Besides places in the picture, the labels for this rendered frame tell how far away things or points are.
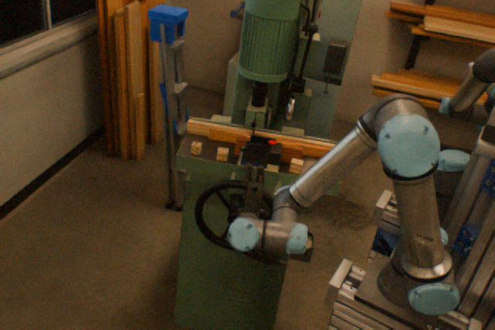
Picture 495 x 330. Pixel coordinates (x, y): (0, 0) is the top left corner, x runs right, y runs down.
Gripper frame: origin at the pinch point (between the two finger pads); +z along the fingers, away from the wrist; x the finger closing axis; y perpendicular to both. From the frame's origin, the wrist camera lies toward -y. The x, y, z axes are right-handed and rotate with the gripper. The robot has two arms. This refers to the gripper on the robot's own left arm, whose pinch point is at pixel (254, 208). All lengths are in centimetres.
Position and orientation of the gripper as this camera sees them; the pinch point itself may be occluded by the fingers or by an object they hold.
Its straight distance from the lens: 150.5
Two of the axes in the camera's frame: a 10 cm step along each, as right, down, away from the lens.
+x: 9.9, 1.0, -0.9
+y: -1.0, 9.9, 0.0
